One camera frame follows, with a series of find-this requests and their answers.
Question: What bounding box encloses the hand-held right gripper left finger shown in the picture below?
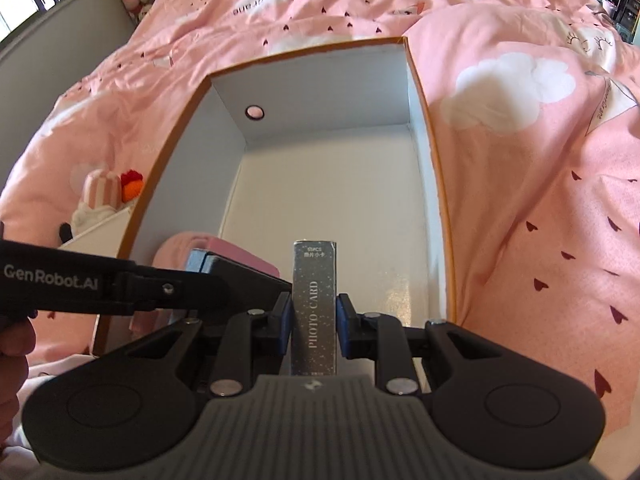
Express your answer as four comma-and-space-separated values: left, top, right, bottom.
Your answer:
127, 291, 294, 396

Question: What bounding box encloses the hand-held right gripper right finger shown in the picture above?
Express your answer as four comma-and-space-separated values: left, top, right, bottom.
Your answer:
336, 292, 506, 396

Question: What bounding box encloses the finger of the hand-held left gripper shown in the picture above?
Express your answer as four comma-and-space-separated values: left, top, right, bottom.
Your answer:
186, 248, 217, 275
112, 254, 294, 332

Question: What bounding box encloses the pink pouch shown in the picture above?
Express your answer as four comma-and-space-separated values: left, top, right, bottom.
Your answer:
152, 231, 282, 281

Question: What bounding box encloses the silver card box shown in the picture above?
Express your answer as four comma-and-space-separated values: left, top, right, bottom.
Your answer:
291, 240, 339, 377

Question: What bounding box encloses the white cardboard box orange rim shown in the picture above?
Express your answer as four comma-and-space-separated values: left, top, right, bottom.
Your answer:
92, 36, 459, 392

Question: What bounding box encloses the person's left hand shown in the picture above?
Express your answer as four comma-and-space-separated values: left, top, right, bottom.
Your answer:
0, 317, 35, 442

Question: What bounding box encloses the white box lid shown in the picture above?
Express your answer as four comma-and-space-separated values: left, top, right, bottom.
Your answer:
56, 206, 135, 262

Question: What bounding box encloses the orange crocheted toy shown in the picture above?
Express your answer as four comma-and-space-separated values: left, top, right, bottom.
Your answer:
120, 169, 145, 204

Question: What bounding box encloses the pink striped plush toy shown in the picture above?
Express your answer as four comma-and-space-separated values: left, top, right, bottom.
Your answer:
59, 169, 127, 241

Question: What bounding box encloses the pink printed duvet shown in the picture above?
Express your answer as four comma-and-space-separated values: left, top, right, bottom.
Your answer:
0, 0, 640, 461

